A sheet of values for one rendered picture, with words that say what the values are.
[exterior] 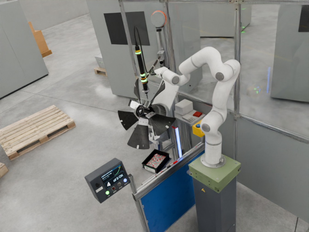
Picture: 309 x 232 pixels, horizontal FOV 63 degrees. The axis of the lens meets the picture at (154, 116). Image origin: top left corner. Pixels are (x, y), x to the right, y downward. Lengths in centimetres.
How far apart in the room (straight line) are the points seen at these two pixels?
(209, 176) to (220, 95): 60
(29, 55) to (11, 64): 56
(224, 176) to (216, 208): 36
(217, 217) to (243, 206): 82
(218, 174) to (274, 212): 126
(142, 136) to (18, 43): 574
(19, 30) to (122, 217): 583
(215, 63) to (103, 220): 225
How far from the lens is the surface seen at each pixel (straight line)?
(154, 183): 220
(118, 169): 183
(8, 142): 506
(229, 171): 196
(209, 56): 161
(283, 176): 275
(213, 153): 192
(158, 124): 224
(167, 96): 258
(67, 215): 341
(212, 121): 173
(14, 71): 760
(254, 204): 310
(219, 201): 213
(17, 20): 769
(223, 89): 165
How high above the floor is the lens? 242
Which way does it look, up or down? 32 degrees down
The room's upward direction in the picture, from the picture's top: 11 degrees counter-clockwise
